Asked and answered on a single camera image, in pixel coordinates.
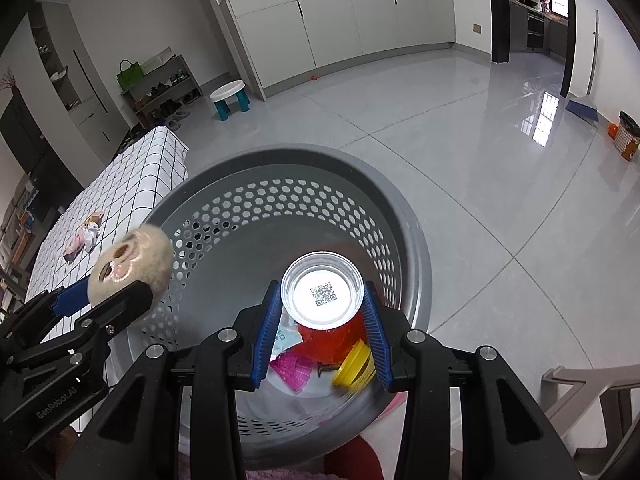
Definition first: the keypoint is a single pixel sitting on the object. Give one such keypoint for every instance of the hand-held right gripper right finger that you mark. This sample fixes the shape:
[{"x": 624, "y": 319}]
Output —
[{"x": 377, "y": 340}]

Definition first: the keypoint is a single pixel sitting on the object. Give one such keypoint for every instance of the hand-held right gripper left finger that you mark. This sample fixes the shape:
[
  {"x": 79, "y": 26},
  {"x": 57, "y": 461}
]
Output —
[{"x": 265, "y": 340}]

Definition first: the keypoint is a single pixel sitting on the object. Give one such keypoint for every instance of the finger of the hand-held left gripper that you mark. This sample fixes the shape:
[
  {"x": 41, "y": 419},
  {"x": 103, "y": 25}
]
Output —
[
  {"x": 70, "y": 297},
  {"x": 117, "y": 310}
]

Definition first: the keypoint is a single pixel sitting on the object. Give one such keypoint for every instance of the blue white plastic wrapper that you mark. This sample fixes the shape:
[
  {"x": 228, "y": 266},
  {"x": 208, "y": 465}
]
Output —
[{"x": 282, "y": 337}]

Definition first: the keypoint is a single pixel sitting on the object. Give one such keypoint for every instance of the yellow plastic lid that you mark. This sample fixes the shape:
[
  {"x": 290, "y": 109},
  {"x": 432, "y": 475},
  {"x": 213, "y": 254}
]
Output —
[{"x": 356, "y": 367}]

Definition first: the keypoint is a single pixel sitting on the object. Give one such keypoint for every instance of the red plastic item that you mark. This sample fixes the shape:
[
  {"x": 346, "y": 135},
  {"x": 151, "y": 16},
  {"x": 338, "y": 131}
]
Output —
[{"x": 340, "y": 340}]

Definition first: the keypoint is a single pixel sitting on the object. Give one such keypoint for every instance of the pink mesh plastic piece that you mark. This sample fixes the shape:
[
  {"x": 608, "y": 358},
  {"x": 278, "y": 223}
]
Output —
[{"x": 295, "y": 367}]

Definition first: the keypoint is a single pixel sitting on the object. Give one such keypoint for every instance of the beige plush ball toy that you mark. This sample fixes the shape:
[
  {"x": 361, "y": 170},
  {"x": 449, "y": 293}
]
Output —
[{"x": 140, "y": 260}]

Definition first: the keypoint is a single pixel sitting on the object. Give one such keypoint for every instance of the clear plastic cup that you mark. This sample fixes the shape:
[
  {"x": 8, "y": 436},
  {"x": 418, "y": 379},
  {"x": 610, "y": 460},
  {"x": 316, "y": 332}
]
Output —
[{"x": 322, "y": 295}]

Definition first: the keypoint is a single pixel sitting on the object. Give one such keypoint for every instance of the grey perforated plastic basket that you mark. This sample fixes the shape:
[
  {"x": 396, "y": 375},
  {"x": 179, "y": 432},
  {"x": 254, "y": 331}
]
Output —
[{"x": 390, "y": 240}]

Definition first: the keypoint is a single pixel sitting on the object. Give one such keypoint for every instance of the pink snack wrapper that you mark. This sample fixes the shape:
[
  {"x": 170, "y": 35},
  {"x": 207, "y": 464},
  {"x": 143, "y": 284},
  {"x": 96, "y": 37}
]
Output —
[{"x": 80, "y": 240}]

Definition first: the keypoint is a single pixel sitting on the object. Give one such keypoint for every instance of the crumpled silver wrapper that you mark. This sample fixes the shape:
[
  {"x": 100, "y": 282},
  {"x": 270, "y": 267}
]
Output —
[{"x": 91, "y": 234}]

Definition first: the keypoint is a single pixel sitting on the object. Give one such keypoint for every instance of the white black checked tablecloth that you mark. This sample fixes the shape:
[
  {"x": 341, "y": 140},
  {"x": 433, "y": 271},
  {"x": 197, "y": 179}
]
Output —
[{"x": 125, "y": 185}]

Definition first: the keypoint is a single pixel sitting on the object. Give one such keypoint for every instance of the purple fuzzy cloth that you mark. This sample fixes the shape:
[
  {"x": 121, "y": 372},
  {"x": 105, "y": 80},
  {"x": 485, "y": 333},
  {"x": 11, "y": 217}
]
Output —
[{"x": 280, "y": 475}]

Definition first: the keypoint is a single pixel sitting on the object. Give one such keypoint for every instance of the dark door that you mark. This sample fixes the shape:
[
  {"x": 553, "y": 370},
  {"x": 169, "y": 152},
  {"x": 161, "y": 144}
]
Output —
[{"x": 35, "y": 155}]

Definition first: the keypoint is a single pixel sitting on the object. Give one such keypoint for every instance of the grey slippers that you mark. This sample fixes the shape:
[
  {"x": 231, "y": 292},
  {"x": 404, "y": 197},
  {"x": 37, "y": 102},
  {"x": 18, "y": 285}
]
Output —
[{"x": 177, "y": 119}]

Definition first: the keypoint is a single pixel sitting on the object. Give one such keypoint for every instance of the white built-in shelf unit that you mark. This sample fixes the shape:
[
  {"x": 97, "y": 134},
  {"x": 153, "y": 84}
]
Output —
[{"x": 75, "y": 80}]

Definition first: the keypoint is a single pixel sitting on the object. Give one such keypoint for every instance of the grey shoe rack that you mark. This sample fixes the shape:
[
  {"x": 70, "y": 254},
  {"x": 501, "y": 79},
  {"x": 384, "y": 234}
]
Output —
[{"x": 160, "y": 91}]

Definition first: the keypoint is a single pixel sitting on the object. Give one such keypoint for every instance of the beige plastic chair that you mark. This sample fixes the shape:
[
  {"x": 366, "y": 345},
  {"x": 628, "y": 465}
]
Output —
[{"x": 590, "y": 410}]

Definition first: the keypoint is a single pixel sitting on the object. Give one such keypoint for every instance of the green handbag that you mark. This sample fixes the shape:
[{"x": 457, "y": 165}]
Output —
[{"x": 129, "y": 74}]

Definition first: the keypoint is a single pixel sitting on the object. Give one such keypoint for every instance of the white stool with teal legs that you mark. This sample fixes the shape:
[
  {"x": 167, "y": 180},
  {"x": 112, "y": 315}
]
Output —
[{"x": 230, "y": 96}]

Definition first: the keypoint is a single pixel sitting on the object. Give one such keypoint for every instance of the white box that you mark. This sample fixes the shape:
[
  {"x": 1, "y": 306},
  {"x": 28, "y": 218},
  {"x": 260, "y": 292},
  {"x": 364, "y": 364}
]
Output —
[{"x": 156, "y": 62}]

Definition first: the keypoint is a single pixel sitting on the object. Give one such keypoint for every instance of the grey cabinet counter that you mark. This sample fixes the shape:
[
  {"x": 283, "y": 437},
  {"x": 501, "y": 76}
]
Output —
[{"x": 340, "y": 30}]

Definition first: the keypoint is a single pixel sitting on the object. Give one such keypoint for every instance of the patterned waste bin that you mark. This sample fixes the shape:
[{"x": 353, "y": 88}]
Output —
[{"x": 628, "y": 137}]

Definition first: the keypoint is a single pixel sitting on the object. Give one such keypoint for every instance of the black door frame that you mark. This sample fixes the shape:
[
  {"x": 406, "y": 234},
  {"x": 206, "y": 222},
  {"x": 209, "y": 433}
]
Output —
[{"x": 500, "y": 20}]

